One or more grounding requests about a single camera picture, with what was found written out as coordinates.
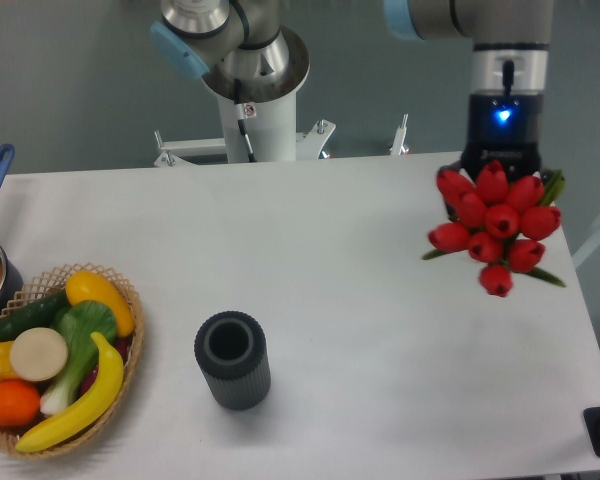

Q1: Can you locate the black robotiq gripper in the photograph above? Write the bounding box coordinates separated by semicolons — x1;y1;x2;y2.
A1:
460;94;544;181

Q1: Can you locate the green cucumber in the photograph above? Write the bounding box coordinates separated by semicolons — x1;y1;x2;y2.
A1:
0;289;69;342

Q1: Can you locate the red tulip bouquet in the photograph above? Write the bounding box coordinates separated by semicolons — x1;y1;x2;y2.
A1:
422;160;566;297

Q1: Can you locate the beige round disc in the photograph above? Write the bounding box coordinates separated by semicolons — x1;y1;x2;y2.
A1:
9;327;68;382

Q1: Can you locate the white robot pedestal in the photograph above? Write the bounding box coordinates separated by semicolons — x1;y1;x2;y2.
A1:
154;26;336;167

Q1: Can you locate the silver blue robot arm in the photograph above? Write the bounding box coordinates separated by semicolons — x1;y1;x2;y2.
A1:
150;1;553;181

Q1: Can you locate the dark grey ribbed vase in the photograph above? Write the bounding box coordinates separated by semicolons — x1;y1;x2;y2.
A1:
193;311;271;411

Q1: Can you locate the orange fruit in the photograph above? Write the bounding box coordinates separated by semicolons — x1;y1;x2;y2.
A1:
0;380;40;427

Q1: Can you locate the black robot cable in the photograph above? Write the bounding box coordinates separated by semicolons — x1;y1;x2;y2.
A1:
232;78;258;164

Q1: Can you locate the green bok choy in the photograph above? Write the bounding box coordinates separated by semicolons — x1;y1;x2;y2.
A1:
40;300;116;417

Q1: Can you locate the dark red fruit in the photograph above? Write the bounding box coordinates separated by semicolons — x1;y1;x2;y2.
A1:
79;338;129;396

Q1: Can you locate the yellow banana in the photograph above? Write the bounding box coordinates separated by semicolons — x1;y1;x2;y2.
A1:
15;332;124;454

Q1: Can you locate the woven wicker basket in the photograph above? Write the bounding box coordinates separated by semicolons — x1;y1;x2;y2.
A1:
0;263;145;460

